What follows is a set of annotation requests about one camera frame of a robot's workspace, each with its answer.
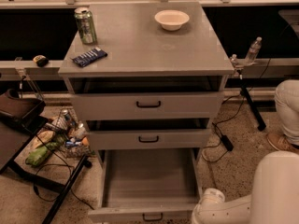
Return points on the blue snack bar packet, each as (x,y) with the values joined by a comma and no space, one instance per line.
(89,57)

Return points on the yellow black tape measure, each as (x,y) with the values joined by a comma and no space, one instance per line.
(41,60)

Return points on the grey drawer cabinet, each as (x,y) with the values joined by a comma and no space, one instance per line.
(138,46)

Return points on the beige snack bag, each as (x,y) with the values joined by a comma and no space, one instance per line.
(42,138)

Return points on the person's tan shoe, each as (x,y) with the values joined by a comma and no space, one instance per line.
(280,143)

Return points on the wire basket of snacks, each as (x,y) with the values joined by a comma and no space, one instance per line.
(76,143)

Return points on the person's light trouser leg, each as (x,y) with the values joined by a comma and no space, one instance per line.
(287,107)

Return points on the grey bottom drawer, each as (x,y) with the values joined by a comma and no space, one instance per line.
(148,185)

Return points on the black power adapter with cable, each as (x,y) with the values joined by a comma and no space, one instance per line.
(223,139)

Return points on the dark low table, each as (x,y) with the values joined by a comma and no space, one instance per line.
(14,140)

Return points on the white paper bowl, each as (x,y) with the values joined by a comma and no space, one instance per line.
(171,20)

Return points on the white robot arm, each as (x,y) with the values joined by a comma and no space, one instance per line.
(274,198)

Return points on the green chip bag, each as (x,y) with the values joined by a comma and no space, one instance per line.
(37,156)

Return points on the grey middle drawer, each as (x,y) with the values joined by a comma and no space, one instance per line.
(147,133)

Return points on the grey top drawer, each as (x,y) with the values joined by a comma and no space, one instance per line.
(145,97)

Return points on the black tripod leg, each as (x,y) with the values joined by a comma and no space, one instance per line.
(244,92)

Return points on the small soda can on floor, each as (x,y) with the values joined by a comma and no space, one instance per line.
(68,118)

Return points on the green drink can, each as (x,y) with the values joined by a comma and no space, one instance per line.
(85,24)

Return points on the grey drawer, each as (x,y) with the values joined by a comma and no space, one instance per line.
(147,133)
(148,185)
(145,97)

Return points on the clear plastic water bottle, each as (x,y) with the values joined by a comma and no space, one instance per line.
(253,51)

